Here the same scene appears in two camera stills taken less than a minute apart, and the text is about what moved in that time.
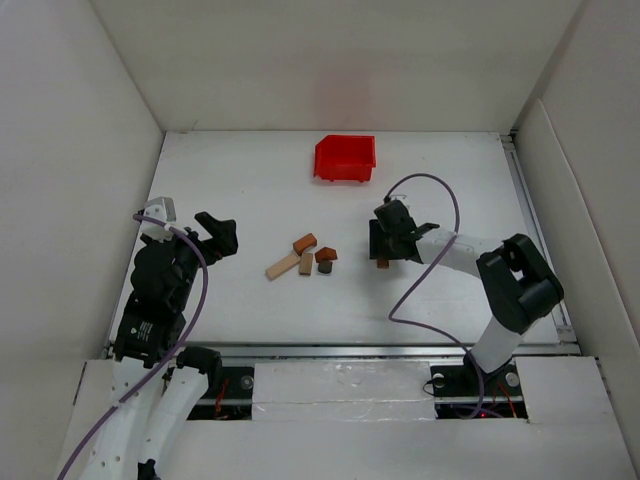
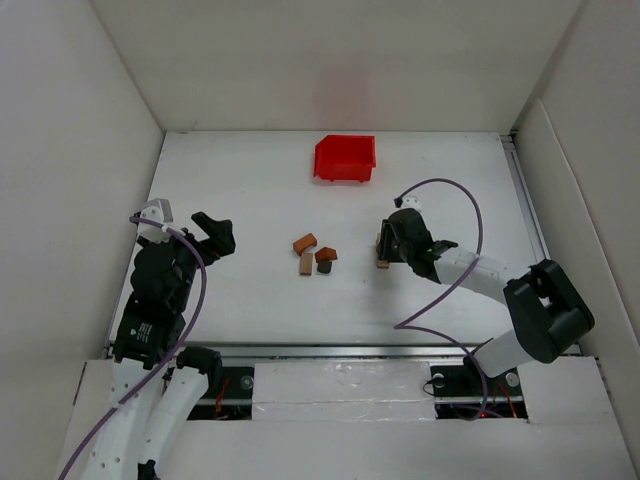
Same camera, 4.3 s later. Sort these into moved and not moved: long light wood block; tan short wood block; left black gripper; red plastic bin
Moved: long light wood block
Not moved: tan short wood block; red plastic bin; left black gripper
